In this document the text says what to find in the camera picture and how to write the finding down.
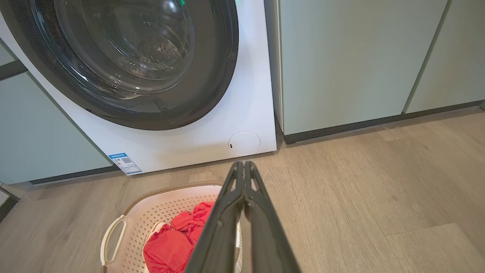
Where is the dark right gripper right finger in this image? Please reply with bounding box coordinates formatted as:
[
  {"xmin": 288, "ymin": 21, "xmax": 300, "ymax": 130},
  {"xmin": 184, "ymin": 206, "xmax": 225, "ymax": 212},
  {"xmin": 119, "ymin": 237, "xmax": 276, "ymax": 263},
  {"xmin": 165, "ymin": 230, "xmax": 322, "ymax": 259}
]
[{"xmin": 244, "ymin": 161, "xmax": 302, "ymax": 273}]

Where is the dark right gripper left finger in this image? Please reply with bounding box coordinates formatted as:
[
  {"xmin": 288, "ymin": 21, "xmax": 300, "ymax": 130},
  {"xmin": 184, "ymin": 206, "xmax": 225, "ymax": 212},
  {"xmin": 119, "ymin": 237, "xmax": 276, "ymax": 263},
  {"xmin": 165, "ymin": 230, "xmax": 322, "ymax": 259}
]
[{"xmin": 185, "ymin": 161, "xmax": 245, "ymax": 273}]

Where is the white perforated laundry basket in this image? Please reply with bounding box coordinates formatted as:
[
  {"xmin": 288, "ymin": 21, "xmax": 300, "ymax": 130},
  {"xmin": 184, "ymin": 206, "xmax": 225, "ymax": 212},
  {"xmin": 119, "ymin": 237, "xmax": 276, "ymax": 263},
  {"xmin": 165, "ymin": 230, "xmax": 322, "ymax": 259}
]
[{"xmin": 100, "ymin": 183, "xmax": 243, "ymax": 273}]

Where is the red mesh garment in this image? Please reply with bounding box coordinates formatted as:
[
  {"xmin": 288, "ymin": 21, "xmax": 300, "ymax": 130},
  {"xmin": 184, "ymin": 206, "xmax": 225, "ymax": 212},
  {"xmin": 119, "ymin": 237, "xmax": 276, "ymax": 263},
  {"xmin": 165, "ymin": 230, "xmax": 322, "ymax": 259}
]
[{"xmin": 143, "ymin": 201, "xmax": 216, "ymax": 273}]

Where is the white front-load washing machine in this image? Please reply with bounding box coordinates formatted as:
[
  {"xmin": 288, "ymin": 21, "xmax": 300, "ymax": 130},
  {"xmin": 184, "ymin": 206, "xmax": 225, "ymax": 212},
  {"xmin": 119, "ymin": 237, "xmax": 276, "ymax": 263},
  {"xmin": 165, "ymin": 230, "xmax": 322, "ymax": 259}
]
[{"xmin": 0, "ymin": 0, "xmax": 277, "ymax": 176}]

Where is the round white filter cover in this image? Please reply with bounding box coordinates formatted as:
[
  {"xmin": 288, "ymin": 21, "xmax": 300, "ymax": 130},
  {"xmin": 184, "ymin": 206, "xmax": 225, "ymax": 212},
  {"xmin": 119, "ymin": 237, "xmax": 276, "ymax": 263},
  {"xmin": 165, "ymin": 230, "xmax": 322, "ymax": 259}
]
[{"xmin": 228, "ymin": 132, "xmax": 261, "ymax": 155}]

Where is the blue white energy label sticker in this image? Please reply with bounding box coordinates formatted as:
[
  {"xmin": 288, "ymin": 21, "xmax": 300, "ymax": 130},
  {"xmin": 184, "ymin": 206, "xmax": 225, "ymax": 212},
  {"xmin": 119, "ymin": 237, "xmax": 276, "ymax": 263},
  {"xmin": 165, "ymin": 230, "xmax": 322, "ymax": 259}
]
[{"xmin": 108, "ymin": 153, "xmax": 142, "ymax": 176}]

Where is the black round washer door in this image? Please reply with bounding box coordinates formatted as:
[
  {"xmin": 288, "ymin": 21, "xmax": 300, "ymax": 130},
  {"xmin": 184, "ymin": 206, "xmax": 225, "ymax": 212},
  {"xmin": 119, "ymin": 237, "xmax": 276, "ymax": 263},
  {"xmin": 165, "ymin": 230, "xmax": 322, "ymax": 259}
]
[{"xmin": 0, "ymin": 0, "xmax": 239, "ymax": 131}]

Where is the pale green cabinet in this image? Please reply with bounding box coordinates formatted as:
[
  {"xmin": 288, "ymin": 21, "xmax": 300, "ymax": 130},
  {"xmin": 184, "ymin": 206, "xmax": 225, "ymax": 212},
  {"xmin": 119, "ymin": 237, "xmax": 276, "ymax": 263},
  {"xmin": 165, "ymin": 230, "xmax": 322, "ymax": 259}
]
[
  {"xmin": 0, "ymin": 38, "xmax": 17, "ymax": 67},
  {"xmin": 264, "ymin": 0, "xmax": 449, "ymax": 145},
  {"xmin": 0, "ymin": 70, "xmax": 122, "ymax": 186},
  {"xmin": 403, "ymin": 0, "xmax": 485, "ymax": 115}
]

